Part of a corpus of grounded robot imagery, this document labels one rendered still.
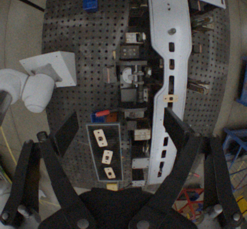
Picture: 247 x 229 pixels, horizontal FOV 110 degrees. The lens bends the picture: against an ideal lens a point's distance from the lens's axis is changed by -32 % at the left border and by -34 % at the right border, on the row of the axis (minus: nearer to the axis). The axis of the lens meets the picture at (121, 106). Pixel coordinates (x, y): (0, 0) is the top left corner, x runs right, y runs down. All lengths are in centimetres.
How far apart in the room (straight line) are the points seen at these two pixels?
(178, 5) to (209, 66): 60
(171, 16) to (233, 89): 199
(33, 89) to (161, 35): 73
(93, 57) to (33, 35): 137
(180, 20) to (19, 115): 254
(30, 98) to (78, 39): 52
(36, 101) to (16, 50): 166
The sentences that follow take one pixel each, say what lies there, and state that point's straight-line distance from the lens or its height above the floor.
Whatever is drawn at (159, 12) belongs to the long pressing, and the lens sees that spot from 70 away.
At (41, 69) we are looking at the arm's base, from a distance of 88.
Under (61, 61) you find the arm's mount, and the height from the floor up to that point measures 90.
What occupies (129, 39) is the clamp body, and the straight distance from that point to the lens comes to 56.
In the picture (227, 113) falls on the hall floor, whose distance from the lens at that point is 257.
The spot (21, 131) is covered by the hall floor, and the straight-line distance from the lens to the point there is 273.
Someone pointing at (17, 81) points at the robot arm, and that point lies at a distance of 79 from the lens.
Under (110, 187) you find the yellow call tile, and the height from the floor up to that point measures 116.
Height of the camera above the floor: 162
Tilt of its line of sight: 70 degrees down
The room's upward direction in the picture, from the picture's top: 179 degrees counter-clockwise
